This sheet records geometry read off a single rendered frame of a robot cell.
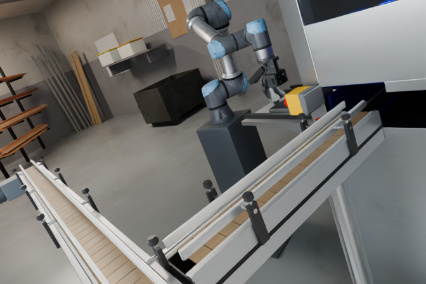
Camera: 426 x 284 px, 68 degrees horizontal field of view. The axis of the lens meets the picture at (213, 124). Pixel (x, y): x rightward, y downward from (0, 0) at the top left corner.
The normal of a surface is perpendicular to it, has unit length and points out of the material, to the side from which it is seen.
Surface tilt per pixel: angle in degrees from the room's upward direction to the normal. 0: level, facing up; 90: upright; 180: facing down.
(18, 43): 90
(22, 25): 90
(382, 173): 90
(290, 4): 90
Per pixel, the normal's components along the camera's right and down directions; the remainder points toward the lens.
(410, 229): -0.73, 0.44
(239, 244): 0.58, 0.02
